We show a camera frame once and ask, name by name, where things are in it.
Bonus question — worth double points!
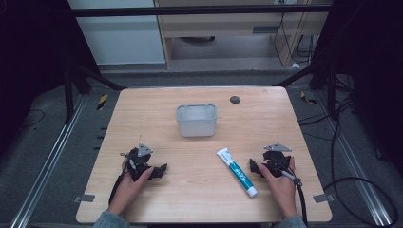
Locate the thick black floor cable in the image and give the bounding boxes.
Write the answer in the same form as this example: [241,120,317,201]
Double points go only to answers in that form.
[322,98,399,228]

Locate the black metal stand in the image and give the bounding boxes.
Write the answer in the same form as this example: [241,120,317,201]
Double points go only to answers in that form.
[62,62,127,125]
[271,58,339,122]

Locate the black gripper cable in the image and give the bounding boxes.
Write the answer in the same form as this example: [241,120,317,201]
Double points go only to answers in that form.
[273,157,309,228]
[107,152,138,206]

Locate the aluminium floor rail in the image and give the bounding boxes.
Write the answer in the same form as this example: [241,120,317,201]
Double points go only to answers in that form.
[9,94,87,228]
[315,90,394,228]

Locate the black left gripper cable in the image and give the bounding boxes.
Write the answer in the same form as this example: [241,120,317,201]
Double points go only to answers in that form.
[107,152,138,206]

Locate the dark curtain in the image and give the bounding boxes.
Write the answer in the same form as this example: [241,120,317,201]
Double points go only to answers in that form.
[312,0,403,179]
[0,0,102,156]

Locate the light wooden cabinet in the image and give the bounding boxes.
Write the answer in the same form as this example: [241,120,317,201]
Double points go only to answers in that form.
[153,0,331,69]

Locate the person's right hand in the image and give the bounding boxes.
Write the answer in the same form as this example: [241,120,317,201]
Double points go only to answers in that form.
[257,156,299,220]

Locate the yellow and black tape strip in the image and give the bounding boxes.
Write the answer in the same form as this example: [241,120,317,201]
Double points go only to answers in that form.
[299,90,318,105]
[96,93,109,111]

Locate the black horizontal frame bar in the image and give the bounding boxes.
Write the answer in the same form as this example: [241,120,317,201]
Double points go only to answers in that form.
[70,4,333,18]

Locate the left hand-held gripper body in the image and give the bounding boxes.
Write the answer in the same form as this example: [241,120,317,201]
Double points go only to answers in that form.
[125,142,154,182]

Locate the white and teal toothpaste tube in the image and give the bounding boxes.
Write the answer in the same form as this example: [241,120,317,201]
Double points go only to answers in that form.
[216,147,259,199]

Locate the white cabinet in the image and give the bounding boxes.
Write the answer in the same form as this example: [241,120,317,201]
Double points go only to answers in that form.
[67,0,166,66]

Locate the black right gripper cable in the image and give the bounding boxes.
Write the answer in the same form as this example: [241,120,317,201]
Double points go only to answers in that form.
[273,157,309,228]

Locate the person's left hand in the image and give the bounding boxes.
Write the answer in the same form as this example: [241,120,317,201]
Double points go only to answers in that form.
[108,159,155,217]

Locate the black hanging cables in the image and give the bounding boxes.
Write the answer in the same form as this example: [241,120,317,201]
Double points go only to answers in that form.
[273,10,317,68]

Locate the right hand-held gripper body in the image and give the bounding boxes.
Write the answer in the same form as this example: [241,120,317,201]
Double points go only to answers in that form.
[261,142,293,179]

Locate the thin black floor cable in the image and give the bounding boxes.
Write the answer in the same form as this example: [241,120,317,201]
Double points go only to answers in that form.
[19,108,46,130]

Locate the white plastic storage box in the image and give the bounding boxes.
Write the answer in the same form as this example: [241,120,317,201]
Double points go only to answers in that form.
[175,103,219,138]

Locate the grey tape piece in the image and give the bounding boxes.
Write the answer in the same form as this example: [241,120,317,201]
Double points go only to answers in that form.
[313,193,336,204]
[73,194,96,204]

